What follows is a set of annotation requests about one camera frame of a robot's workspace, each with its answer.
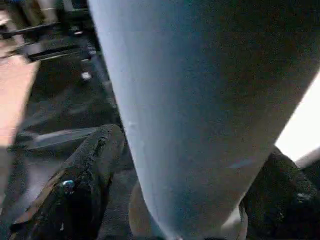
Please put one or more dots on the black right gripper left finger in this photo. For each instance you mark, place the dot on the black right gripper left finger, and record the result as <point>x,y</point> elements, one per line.
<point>75,195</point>

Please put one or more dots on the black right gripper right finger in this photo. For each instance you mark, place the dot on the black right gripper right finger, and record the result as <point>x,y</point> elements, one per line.
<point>280,205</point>

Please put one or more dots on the white plastic table top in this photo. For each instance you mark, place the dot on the white plastic table top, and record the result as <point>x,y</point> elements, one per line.
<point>300,125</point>

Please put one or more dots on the white plastic table leg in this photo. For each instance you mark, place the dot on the white plastic table leg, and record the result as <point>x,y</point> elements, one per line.
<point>200,100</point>

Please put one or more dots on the black work surface mat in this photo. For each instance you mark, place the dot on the black work surface mat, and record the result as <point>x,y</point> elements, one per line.
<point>70,105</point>

